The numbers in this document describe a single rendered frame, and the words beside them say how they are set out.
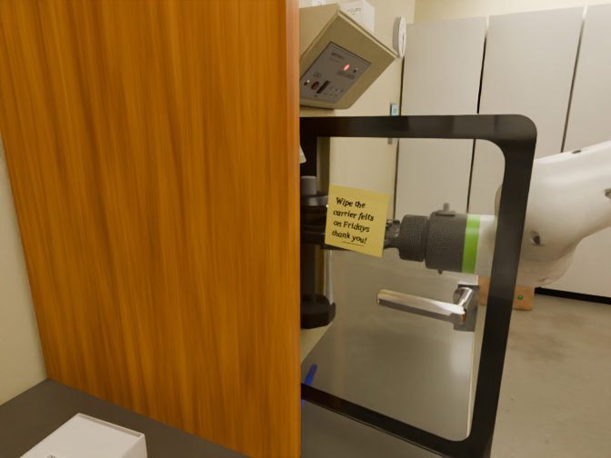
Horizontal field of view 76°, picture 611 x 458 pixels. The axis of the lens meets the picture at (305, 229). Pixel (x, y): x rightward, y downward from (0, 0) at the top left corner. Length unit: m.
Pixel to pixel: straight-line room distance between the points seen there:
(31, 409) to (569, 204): 0.81
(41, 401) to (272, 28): 0.68
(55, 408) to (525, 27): 3.52
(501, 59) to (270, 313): 3.28
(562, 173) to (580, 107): 3.11
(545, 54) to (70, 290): 3.41
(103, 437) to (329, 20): 0.59
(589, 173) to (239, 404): 0.50
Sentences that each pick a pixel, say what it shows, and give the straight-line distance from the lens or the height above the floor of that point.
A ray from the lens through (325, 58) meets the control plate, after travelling 0.55.
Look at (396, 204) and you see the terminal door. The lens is 0.45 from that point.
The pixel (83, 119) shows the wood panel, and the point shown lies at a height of 1.39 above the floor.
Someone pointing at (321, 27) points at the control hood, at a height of 1.49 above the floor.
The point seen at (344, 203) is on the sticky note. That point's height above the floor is 1.29.
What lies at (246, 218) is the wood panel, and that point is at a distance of 0.45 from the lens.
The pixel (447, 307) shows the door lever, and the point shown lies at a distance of 0.41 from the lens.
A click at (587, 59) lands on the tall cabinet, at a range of 3.64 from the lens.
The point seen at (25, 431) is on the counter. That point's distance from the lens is 0.78.
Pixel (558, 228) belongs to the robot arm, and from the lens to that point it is 0.50.
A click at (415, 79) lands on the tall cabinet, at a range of 3.63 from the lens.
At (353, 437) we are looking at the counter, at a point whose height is 0.94.
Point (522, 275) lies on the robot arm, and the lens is 0.62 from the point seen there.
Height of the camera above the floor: 1.38
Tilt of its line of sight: 15 degrees down
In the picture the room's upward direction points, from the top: straight up
